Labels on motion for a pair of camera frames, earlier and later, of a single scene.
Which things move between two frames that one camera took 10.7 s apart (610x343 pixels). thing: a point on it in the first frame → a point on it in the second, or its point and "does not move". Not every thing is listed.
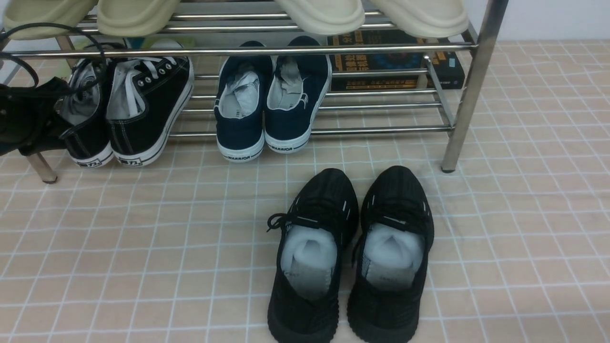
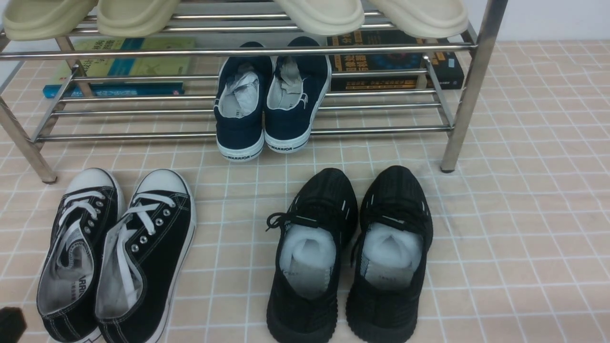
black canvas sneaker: [80, 116] → [88, 210]
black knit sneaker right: [391, 262] does not move
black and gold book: [448, 66] does not move
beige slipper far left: [69, 13] does not move
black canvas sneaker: [147, 97] → [145, 264]
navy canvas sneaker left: [241, 84] does not move
